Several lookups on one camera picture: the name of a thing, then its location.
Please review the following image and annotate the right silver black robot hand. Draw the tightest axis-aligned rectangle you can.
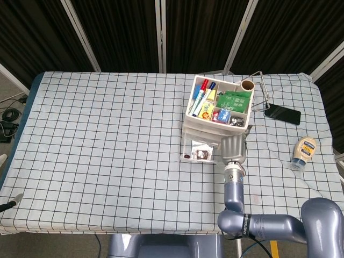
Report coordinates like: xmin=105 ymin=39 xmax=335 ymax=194
xmin=220 ymin=134 xmax=248 ymax=164

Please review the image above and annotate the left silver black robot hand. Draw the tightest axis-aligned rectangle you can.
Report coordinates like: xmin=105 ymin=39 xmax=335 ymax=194
xmin=0 ymin=153 xmax=24 ymax=213

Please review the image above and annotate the white drawer organizer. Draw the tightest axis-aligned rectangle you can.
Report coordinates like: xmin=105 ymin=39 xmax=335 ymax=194
xmin=184 ymin=75 xmax=255 ymax=137

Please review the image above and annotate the clear plastic container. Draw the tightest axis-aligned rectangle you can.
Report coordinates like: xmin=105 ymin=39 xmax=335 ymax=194
xmin=179 ymin=131 xmax=225 ymax=164

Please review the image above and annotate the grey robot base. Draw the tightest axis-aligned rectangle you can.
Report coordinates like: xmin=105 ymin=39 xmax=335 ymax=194
xmin=107 ymin=233 xmax=224 ymax=258

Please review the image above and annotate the brown snack packet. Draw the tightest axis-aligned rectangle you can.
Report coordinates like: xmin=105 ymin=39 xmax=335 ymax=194
xmin=192 ymin=148 xmax=212 ymax=161

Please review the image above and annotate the blue printed packet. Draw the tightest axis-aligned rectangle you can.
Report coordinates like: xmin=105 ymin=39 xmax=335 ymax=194
xmin=218 ymin=107 xmax=232 ymax=124

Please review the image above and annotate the clear plastic bag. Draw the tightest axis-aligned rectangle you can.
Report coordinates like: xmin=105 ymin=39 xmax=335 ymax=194
xmin=191 ymin=139 xmax=216 ymax=150

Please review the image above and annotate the yellow printed packet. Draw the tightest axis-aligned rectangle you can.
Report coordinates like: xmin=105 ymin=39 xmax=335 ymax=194
xmin=198 ymin=101 xmax=216 ymax=120

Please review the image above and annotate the black smartphone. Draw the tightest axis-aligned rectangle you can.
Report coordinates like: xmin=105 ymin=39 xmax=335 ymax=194
xmin=263 ymin=103 xmax=302 ymax=126

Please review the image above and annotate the blue cap whiteboard marker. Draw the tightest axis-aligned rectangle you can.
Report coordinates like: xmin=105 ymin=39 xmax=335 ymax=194
xmin=192 ymin=81 xmax=217 ymax=118

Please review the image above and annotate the beige mayonnaise squeeze bottle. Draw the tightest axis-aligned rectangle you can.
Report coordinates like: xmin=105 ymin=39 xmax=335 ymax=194
xmin=290 ymin=136 xmax=316 ymax=171

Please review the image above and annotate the red cap whiteboard marker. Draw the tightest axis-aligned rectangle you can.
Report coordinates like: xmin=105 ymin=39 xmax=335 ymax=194
xmin=191 ymin=78 xmax=210 ymax=115

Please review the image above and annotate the black power adapter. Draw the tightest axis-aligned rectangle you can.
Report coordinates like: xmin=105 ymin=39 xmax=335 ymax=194
xmin=0 ymin=120 xmax=18 ymax=143

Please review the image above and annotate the blue white checked tablecloth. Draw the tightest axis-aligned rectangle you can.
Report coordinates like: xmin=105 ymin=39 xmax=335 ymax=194
xmin=0 ymin=70 xmax=344 ymax=239

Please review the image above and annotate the coiled black floor cable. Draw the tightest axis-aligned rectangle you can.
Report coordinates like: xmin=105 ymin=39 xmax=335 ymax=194
xmin=2 ymin=107 xmax=22 ymax=122

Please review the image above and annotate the light blue cable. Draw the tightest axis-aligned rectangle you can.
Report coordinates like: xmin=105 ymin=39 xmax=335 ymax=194
xmin=241 ymin=238 xmax=271 ymax=257

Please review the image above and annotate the thin black floor cable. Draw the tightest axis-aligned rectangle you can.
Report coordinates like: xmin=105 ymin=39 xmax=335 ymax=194
xmin=94 ymin=234 xmax=102 ymax=258

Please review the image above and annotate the black folding screen white frame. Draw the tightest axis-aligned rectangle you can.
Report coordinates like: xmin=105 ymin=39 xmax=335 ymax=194
xmin=0 ymin=0 xmax=344 ymax=94

